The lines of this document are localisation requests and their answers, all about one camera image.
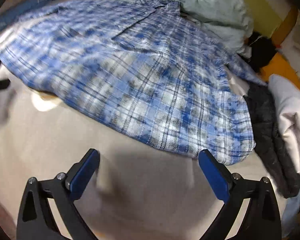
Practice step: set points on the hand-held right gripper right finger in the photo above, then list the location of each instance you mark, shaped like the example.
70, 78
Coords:
215, 177

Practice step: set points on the dark grey quilted jacket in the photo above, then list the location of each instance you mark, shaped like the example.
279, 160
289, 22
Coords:
265, 130

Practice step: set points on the black bag by headboard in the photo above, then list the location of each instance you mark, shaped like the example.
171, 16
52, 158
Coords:
261, 52

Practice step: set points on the orange wooden bed frame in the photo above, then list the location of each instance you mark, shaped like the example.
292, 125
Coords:
285, 70

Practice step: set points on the light blue duvet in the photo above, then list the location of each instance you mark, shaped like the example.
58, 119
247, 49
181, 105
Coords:
215, 7

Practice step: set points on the blue white plaid shirt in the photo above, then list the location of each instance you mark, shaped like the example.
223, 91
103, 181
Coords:
140, 80

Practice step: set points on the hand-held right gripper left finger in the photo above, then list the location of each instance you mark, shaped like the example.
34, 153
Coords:
83, 177

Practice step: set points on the white navy sweatshirt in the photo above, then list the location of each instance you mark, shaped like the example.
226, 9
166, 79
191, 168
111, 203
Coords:
295, 120

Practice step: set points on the blue pillow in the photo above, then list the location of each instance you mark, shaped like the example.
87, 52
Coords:
27, 7

